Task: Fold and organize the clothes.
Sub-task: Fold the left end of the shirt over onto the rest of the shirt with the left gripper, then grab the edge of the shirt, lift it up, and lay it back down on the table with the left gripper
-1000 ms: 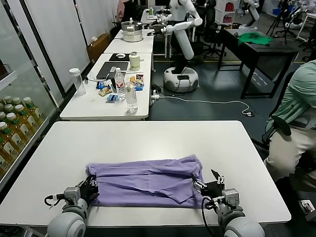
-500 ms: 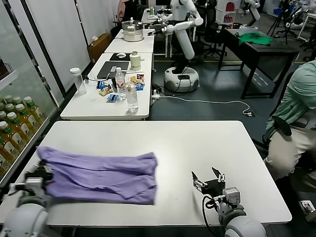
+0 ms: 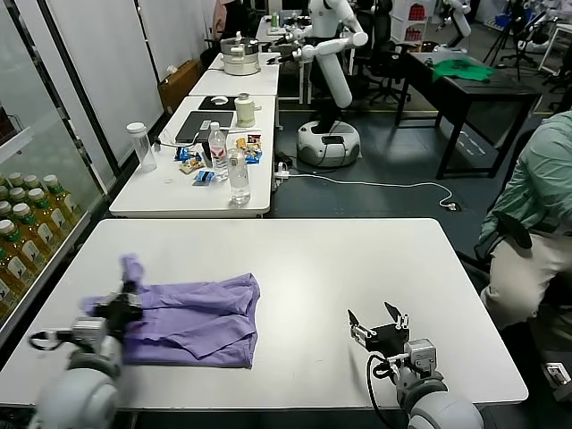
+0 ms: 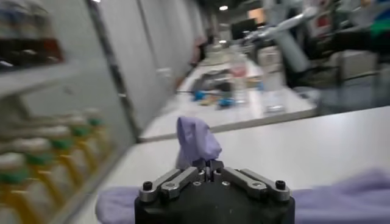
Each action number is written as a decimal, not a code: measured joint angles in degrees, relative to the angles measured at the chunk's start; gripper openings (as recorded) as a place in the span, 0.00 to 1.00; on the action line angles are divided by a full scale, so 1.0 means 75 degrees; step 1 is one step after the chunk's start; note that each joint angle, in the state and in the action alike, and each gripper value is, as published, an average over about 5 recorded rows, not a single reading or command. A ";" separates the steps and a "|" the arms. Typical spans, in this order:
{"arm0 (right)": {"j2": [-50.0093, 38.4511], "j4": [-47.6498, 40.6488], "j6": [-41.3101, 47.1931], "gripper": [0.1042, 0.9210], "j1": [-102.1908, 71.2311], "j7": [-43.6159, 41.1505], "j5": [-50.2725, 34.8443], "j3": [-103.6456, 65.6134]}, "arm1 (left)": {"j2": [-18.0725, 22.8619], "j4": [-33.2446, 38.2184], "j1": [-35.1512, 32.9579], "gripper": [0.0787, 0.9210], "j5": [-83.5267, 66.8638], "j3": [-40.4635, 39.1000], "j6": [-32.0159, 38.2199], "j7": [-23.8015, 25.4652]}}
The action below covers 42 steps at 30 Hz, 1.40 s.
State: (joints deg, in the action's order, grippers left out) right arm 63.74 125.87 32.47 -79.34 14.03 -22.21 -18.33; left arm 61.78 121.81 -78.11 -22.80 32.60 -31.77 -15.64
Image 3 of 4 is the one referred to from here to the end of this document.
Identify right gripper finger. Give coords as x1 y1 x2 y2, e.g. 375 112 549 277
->
383 302 410 331
348 309 372 344

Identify glass display fridge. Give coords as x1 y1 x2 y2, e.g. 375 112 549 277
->
0 0 118 345

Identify white humanoid robot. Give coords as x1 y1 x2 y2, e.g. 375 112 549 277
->
267 0 370 169

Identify cream steamer pot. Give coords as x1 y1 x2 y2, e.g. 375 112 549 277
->
220 31 263 76

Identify black mouse pad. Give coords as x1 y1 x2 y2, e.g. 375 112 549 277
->
198 96 238 112

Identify blue bin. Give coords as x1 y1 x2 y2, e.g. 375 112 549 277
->
484 13 515 30

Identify white shelf red boxes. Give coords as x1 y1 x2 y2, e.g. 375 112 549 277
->
391 0 433 44

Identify cardboard box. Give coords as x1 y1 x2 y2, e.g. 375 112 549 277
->
157 60 206 115

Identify black tripod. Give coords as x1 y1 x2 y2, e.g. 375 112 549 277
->
482 4 537 81

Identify white table with steamer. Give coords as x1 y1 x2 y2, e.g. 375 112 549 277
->
188 53 282 97

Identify black table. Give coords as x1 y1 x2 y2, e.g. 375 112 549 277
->
395 51 544 180

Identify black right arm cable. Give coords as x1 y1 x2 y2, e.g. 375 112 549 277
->
366 352 410 410

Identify clear tumbler white lid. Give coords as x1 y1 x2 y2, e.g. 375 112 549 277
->
126 122 158 173

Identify white floor cable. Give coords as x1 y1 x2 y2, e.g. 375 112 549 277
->
288 172 459 211

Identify person in pink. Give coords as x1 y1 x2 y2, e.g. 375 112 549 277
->
213 0 231 41

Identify white side table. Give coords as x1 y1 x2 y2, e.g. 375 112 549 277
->
108 95 277 220

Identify seated person green jacket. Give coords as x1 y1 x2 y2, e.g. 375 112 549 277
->
475 109 572 354

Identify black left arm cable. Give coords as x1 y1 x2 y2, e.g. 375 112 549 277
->
29 330 75 352

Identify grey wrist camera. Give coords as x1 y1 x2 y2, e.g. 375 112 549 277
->
404 339 437 370
71 315 108 345

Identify cream jug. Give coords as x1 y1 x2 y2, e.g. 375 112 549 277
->
234 92 263 129

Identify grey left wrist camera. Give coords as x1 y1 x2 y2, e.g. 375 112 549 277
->
71 315 108 345

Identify white charger cable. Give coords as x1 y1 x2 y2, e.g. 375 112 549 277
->
158 128 202 147

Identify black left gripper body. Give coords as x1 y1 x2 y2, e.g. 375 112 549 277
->
94 294 144 334

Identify green cloth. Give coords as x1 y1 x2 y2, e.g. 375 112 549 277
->
432 57 498 84

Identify grey laptop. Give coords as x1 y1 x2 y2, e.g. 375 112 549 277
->
174 111 236 145

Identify large clear water bottle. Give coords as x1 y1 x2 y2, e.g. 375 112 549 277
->
226 148 251 206

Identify floor socket box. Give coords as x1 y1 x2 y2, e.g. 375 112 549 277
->
540 362 572 401

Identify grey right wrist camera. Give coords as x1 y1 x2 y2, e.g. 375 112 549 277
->
404 339 437 370

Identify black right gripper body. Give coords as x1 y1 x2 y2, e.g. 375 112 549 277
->
364 324 411 357

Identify red label water bottle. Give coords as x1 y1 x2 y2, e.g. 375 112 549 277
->
207 122 230 182

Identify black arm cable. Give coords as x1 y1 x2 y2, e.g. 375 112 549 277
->
366 352 410 410
29 330 75 352

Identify purple t-shirt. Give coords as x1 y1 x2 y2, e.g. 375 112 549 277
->
79 253 262 371

